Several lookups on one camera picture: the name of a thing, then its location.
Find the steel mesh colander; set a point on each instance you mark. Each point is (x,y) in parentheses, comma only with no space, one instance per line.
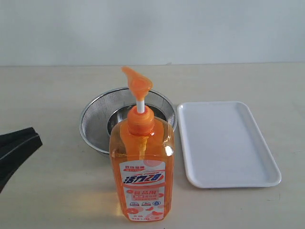
(94,118)

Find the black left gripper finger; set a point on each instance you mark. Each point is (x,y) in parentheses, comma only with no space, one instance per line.
(15,148)

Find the white rectangular plastic tray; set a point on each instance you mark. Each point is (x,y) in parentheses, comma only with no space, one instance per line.
(223,146)

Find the orange dish soap pump bottle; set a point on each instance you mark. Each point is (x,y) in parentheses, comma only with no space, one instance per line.
(142,157)

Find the small stainless steel bowl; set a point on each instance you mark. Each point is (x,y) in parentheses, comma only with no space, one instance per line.
(122,113)

